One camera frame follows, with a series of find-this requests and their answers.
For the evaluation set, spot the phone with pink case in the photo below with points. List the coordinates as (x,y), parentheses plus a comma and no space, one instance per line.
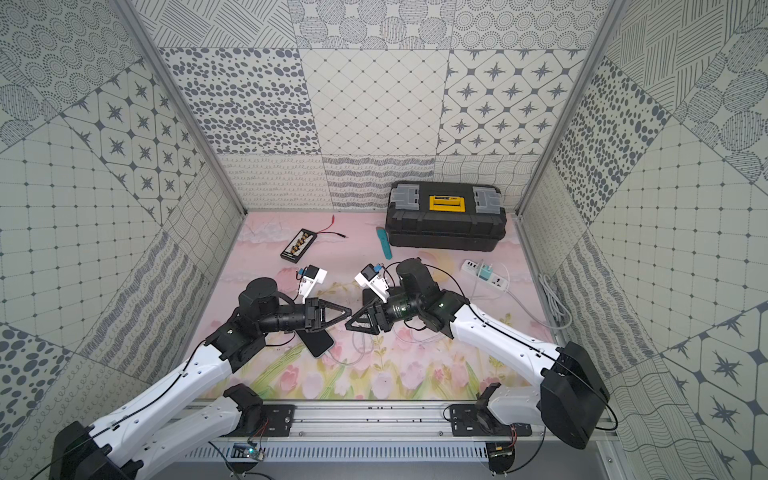
(369,297)

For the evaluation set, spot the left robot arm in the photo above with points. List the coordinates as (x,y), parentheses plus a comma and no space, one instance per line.
(99,450)

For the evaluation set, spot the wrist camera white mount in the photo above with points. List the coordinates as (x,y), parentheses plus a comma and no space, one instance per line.
(372,276)
(309,277)

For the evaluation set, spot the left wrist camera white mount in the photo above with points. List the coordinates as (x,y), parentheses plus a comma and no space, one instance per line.
(309,277)

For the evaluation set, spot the teal utility knife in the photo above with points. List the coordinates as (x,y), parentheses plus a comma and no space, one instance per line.
(384,242)

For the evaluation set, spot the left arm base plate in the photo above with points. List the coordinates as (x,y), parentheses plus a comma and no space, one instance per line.
(269,420)

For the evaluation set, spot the black connector board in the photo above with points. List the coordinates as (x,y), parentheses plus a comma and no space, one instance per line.
(298,246)

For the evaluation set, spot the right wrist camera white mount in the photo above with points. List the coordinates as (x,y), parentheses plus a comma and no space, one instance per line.
(372,276)

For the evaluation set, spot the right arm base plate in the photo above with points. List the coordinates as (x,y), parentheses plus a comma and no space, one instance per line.
(466,420)

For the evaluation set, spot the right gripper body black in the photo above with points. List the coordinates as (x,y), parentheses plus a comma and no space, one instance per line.
(397,308)

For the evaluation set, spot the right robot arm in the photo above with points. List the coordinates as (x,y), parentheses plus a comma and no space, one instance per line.
(566,393)

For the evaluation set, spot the white power strip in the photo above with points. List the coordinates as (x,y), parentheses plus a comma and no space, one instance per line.
(485,273)

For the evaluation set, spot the black toolbox yellow handle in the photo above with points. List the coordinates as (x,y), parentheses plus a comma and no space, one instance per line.
(440,215)

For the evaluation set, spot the phone with green case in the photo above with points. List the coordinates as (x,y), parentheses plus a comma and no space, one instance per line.
(318,342)

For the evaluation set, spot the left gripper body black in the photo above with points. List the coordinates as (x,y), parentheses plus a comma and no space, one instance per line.
(309,315)

